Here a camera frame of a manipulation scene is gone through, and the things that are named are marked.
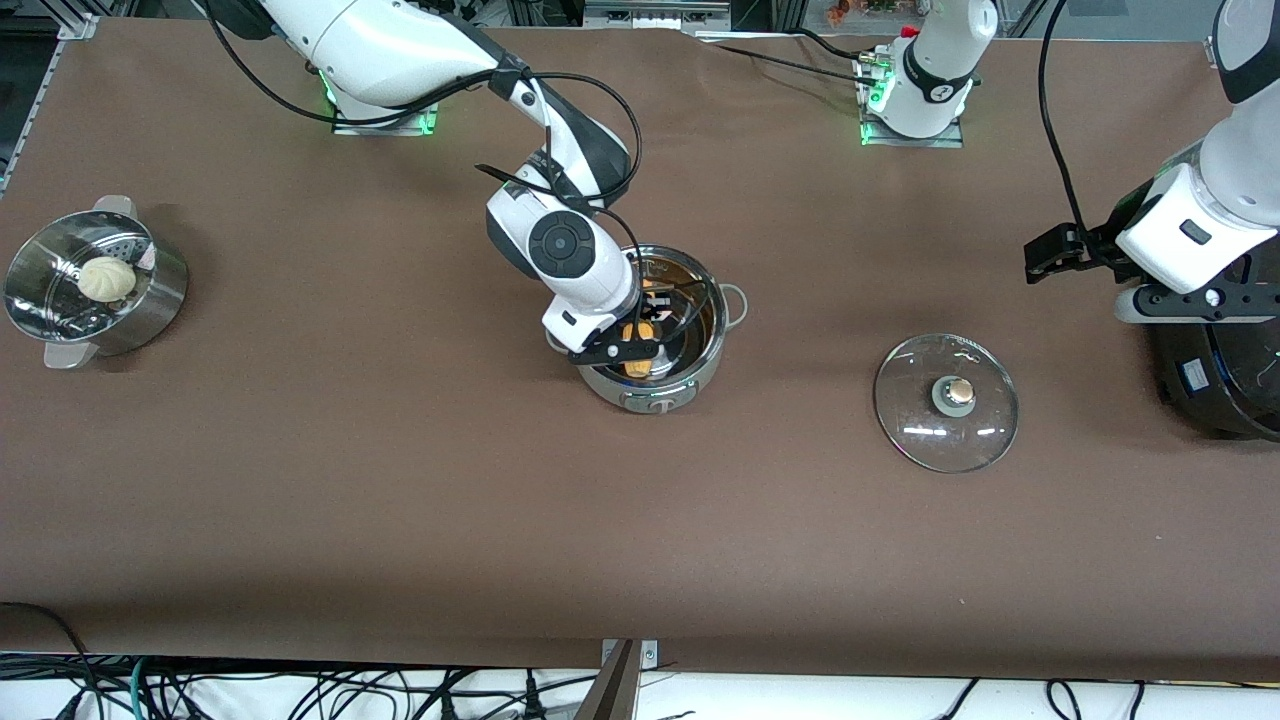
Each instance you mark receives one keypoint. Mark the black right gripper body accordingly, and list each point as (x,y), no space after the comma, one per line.
(657,304)

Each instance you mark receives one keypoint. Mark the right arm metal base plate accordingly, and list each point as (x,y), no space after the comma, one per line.
(385,129)

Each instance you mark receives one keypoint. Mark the steel steamer pot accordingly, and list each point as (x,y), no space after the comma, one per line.
(150,300)

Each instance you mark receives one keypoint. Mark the grey steel cooking pot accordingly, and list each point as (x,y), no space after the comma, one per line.
(655,398)

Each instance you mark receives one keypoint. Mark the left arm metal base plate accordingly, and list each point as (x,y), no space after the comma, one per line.
(910,141)

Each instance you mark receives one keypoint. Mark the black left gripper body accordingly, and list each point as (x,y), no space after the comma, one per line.
(1093,247)

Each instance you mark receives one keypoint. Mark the grey box behind table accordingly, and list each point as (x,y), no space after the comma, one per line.
(655,12)

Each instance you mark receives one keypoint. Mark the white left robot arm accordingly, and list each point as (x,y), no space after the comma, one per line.
(1195,230)

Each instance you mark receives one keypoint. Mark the dark metal bar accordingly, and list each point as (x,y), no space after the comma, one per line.
(612,690)

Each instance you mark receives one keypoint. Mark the black round device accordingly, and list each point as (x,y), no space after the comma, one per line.
(1215,370)

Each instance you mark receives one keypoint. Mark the yellow corn cob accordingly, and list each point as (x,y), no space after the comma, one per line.
(640,367)

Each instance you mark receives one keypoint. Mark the glass pot lid with knob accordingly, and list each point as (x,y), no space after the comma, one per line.
(945,420)

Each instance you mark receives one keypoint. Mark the small metal bracket plate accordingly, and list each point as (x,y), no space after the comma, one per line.
(650,654)

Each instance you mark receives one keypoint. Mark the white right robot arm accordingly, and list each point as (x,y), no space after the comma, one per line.
(570,245)

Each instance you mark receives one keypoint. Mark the white steamed bun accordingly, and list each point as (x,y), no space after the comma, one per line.
(106,279)

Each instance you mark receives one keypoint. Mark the brown table cover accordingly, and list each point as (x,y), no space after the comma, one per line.
(640,540)

